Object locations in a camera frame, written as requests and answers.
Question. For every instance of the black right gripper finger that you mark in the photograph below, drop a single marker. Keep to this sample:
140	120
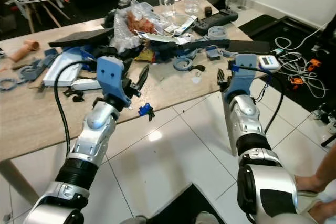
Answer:
221	84

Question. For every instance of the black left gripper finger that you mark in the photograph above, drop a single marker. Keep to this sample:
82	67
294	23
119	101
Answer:
127	73
143	76

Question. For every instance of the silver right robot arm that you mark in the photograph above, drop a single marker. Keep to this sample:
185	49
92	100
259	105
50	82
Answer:
249	119

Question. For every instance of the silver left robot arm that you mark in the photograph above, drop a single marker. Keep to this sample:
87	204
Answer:
97	135

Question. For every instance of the clear plastic trash bag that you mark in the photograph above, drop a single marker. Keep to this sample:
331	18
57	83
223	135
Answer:
136	24

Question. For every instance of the small blue clip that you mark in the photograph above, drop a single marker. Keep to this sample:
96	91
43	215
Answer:
144	109

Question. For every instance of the white slim remote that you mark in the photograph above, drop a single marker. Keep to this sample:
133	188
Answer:
86	84

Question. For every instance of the black flat pad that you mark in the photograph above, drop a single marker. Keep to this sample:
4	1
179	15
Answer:
247	46

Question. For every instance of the white digital display device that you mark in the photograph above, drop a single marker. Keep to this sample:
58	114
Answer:
269	62

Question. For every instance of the long black bar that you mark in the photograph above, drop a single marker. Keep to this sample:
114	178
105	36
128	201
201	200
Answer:
194	44

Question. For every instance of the grey tape roll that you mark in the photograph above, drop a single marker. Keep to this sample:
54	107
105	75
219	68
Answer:
211	33

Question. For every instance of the black flat tablet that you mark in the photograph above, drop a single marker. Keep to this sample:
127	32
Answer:
81	38

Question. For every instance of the white rectangular tray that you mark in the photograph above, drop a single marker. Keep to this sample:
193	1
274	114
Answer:
63	69

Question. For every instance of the black handheld controller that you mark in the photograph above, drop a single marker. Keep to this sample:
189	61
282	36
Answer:
215	20

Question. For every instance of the large black floor mat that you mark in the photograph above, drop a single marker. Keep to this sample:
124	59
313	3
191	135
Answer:
268	24

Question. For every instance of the light wooden table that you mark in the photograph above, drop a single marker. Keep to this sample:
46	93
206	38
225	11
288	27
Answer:
31	124

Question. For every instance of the tan plastic cylinder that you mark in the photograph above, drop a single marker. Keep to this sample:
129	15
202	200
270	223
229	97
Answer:
23	51

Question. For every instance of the small black floor mat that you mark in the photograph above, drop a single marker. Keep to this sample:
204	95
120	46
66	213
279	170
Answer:
184	205

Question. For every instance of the person's bare leg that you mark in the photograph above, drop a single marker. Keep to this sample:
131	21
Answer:
320	179

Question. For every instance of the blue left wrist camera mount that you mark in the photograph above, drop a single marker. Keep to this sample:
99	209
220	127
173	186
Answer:
113	77

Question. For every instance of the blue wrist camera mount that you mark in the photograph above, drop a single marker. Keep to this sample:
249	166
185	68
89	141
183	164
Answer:
241	80
113	77

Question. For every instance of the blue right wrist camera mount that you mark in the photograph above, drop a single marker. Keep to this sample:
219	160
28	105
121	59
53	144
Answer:
241	80

